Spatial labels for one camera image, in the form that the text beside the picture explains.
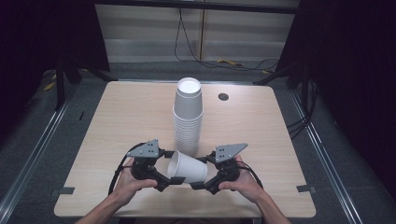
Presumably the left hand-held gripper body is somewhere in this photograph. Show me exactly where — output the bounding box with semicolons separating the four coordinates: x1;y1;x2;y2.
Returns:
126;138;166;182

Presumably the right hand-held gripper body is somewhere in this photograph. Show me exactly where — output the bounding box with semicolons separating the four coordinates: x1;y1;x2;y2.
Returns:
205;142;249;196

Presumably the single white paper cup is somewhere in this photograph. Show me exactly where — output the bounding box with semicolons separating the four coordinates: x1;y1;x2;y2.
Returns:
166;149;209;185

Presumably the stack of white paper cups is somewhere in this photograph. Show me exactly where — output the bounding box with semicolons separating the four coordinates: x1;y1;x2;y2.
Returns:
172;77;205;157

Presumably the person's right hand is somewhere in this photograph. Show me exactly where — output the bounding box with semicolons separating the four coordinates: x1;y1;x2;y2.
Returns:
218;154;266;203

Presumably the person's left hand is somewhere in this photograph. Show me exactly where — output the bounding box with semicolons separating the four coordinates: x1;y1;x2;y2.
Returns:
112;157;159;207

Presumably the grey tape strip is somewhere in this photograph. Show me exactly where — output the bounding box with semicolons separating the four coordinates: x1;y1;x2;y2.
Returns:
295;184;316;193
57;186;76;196

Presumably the black metal stand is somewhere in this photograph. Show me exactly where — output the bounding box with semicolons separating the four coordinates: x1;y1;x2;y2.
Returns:
53;55;118;112
252;62;312;91

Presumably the right hand-held gripper black cable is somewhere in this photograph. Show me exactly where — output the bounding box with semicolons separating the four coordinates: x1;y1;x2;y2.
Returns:
237;161;264;190

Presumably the hand-held gripper black cable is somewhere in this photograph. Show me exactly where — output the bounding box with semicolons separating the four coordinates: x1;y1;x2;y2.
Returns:
107;142;148;197
237;161;264;190

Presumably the left hand-held gripper black cable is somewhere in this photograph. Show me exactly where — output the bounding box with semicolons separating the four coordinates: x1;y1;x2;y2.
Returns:
107;142;148;197

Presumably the black floor cable bundle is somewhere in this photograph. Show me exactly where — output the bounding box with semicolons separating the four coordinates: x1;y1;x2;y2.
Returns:
285;78;319;140

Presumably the metal floor rail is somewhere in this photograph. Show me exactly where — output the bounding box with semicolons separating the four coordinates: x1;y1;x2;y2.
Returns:
0;92;73;218
289;89;366;224

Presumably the black hanging wall cable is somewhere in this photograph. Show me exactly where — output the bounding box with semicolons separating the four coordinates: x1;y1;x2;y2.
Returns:
173;7;280;73

